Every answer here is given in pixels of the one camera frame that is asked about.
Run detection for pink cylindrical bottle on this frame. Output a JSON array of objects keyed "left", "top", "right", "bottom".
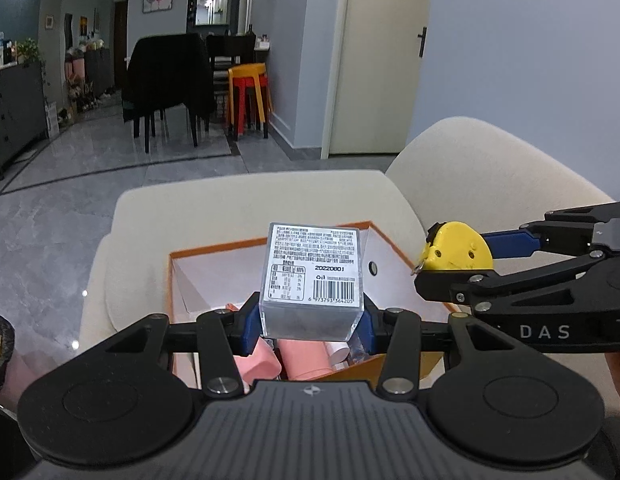
[{"left": 279, "top": 339, "right": 352, "bottom": 382}]

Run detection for grey door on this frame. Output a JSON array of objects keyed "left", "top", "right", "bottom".
[{"left": 407, "top": 0, "right": 620, "bottom": 198}]

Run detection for dark grey cabinet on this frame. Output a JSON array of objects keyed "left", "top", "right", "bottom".
[{"left": 0, "top": 60, "right": 50, "bottom": 182}]

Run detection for stack of yellow red stools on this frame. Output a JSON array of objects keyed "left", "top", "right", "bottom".
[{"left": 226, "top": 62, "right": 276, "bottom": 142}]

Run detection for bottles on cabinet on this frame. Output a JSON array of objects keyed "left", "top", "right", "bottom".
[{"left": 0, "top": 31, "right": 19, "bottom": 70}]

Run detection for yellow tape measure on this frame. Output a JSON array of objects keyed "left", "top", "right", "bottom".
[{"left": 414, "top": 220, "right": 494, "bottom": 277}]

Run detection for wall mirror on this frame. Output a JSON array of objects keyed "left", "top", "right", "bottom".
[{"left": 187, "top": 0, "right": 231, "bottom": 27}]

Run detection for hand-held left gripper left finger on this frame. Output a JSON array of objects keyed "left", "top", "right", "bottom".
[{"left": 77, "top": 291, "right": 265, "bottom": 397}]

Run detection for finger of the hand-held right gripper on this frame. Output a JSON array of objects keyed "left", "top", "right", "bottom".
[
  {"left": 482, "top": 201, "right": 620, "bottom": 261},
  {"left": 413, "top": 251, "right": 620, "bottom": 318}
]

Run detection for leafy green plant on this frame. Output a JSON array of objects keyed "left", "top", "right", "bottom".
[{"left": 16, "top": 36, "right": 50, "bottom": 88}]

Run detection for small dark cabinet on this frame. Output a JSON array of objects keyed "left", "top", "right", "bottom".
[{"left": 84, "top": 48, "right": 112, "bottom": 100}]

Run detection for orange-rimmed white storage box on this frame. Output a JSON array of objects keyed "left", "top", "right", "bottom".
[{"left": 167, "top": 220, "right": 464, "bottom": 392}]

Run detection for black draped dining chair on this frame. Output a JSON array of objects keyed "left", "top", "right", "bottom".
[{"left": 121, "top": 31, "right": 217, "bottom": 155}]

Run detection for clear plastic cube box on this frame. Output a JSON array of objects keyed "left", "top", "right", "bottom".
[{"left": 257, "top": 221, "right": 366, "bottom": 344}]

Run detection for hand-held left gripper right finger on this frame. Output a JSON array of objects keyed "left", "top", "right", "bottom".
[{"left": 356, "top": 299, "right": 536, "bottom": 397}]

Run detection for beige sofa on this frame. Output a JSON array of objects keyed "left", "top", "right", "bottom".
[{"left": 79, "top": 116, "right": 620, "bottom": 391}]

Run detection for black trimmed slipper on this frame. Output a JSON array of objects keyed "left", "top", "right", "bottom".
[{"left": 0, "top": 314, "right": 17, "bottom": 397}]

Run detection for person's right hand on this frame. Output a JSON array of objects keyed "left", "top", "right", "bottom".
[{"left": 606, "top": 351, "right": 620, "bottom": 419}]

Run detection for cream door frame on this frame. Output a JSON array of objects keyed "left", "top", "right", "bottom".
[{"left": 326, "top": 0, "right": 434, "bottom": 162}]

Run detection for white floor box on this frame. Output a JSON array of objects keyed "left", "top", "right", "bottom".
[{"left": 44, "top": 101, "right": 61, "bottom": 139}]

